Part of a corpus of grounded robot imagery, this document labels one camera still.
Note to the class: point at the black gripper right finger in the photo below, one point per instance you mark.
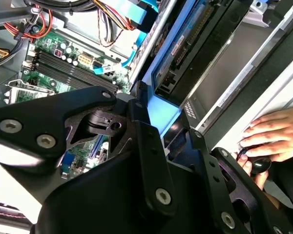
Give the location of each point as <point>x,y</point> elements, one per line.
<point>219,185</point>

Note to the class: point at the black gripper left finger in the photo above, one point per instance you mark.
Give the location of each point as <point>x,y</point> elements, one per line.
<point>39,114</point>

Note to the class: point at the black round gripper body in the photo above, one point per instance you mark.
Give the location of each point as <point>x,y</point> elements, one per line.
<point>100,200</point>

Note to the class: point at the small round black tool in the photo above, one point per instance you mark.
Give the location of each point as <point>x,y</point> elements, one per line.
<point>260,165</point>

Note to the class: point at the person's bare hand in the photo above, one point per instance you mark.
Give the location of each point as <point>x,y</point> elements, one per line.
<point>276,131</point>

